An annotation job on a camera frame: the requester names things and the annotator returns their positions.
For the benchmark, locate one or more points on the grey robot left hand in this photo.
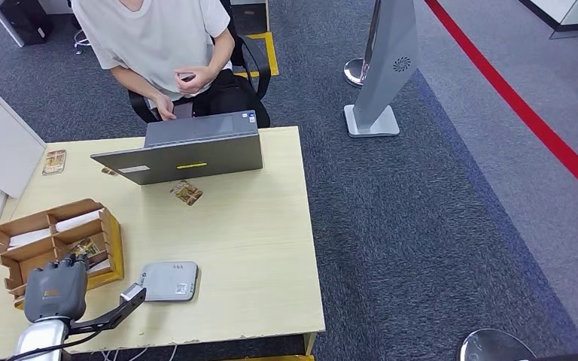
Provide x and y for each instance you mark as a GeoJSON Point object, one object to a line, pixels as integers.
{"type": "Point", "coordinates": [55, 294]}

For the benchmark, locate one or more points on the person's right hand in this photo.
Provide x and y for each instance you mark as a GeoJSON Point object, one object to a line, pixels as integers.
{"type": "Point", "coordinates": [166, 107]}

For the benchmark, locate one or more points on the person's left hand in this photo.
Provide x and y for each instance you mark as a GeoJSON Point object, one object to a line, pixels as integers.
{"type": "Point", "coordinates": [199, 82]}

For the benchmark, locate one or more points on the ID card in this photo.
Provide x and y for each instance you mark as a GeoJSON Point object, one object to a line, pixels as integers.
{"type": "Point", "coordinates": [187, 76]}

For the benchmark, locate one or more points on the wooden organizer box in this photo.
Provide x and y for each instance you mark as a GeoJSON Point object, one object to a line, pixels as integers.
{"type": "Point", "coordinates": [112, 239]}

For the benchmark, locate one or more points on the person's left forearm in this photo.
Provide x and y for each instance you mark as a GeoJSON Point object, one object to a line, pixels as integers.
{"type": "Point", "coordinates": [221, 52]}

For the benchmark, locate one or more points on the person's right forearm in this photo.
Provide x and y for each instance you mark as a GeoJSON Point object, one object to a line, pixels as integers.
{"type": "Point", "coordinates": [137, 82]}

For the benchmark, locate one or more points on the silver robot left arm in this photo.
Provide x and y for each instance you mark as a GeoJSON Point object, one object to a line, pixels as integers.
{"type": "Point", "coordinates": [39, 341]}

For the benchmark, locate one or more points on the person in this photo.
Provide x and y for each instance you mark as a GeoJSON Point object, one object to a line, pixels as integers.
{"type": "Point", "coordinates": [154, 40]}

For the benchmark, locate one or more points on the white card stack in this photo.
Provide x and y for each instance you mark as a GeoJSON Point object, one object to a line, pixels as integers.
{"type": "Point", "coordinates": [28, 238]}
{"type": "Point", "coordinates": [78, 220]}

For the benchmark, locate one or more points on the small brown card piece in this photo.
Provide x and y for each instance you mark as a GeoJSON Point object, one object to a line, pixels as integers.
{"type": "Point", "coordinates": [109, 172]}

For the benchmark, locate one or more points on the dark phone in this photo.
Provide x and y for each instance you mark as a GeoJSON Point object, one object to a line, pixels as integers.
{"type": "Point", "coordinates": [183, 110]}

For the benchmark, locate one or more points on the grey laptop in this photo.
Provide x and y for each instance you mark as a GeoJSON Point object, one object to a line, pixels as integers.
{"type": "Point", "coordinates": [188, 158]}

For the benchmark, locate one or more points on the black office chair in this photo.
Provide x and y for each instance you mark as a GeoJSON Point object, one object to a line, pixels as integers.
{"type": "Point", "coordinates": [261, 70]}

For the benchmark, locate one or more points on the yellow floor tape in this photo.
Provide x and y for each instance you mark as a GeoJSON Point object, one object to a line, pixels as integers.
{"type": "Point", "coordinates": [279, 358]}
{"type": "Point", "coordinates": [271, 54]}

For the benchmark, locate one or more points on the white table leg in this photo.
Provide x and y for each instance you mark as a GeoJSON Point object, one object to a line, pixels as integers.
{"type": "Point", "coordinates": [267, 17]}

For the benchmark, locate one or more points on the chrome stool base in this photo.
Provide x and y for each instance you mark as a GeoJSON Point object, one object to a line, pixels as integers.
{"type": "Point", "coordinates": [80, 42]}

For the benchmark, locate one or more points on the chrome stanchion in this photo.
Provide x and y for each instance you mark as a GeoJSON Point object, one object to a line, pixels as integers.
{"type": "Point", "coordinates": [355, 73]}

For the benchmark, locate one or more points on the black box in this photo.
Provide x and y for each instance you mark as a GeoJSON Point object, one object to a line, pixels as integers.
{"type": "Point", "coordinates": [24, 20]}

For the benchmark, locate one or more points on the white desk panel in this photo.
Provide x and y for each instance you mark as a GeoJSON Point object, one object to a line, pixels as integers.
{"type": "Point", "coordinates": [7, 27]}

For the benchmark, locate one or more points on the grey kiosk stand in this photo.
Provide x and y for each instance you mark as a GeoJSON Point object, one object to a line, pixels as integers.
{"type": "Point", "coordinates": [386, 70]}

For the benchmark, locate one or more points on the pale wooden desk leg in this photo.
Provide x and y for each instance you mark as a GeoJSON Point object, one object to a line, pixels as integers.
{"type": "Point", "coordinates": [310, 344]}

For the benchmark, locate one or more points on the red floor tape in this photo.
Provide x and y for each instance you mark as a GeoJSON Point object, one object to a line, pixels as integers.
{"type": "Point", "coordinates": [518, 105]}

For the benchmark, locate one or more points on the chrome dome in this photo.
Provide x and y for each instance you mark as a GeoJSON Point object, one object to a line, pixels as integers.
{"type": "Point", "coordinates": [493, 347]}

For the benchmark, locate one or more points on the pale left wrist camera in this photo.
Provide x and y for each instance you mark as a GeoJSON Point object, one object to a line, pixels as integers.
{"type": "Point", "coordinates": [133, 293]}

